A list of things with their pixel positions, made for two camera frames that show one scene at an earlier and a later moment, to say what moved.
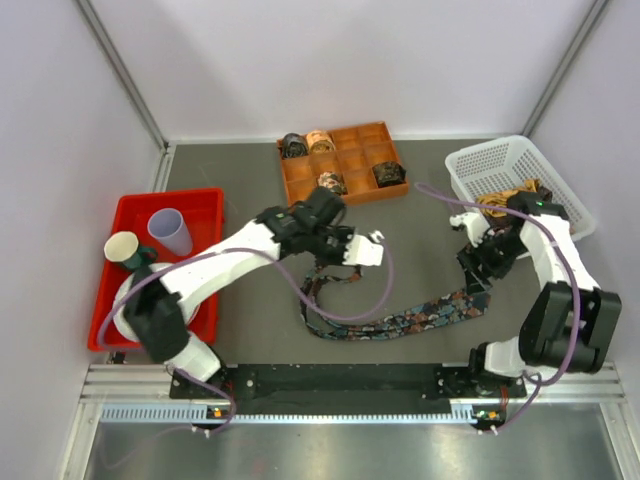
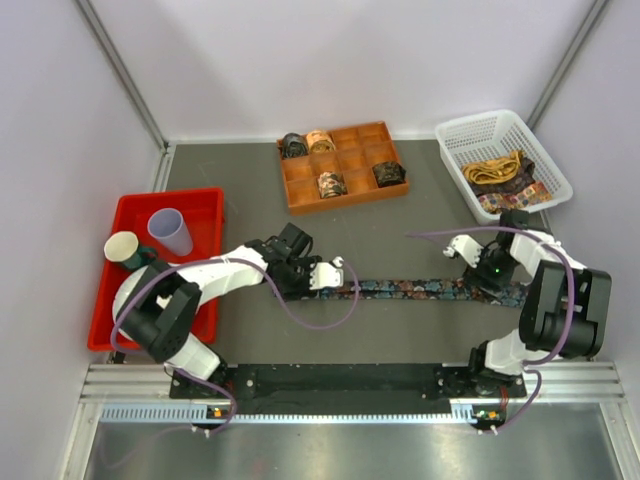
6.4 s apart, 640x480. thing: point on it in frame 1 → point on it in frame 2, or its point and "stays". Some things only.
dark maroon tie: x=515 y=221 → x=523 y=180
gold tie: x=502 y=197 → x=492 y=170
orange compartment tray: x=357 y=150 stays
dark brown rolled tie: x=389 y=173 stays
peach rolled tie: x=320 y=141 stays
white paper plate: x=120 y=320 stays
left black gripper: x=345 y=235 → x=302 y=291
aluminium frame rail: x=586 y=385 stays
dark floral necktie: x=438 y=313 → x=421 y=290
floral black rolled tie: x=334 y=181 stays
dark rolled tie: x=293 y=145 stays
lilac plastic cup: x=167 y=226 stays
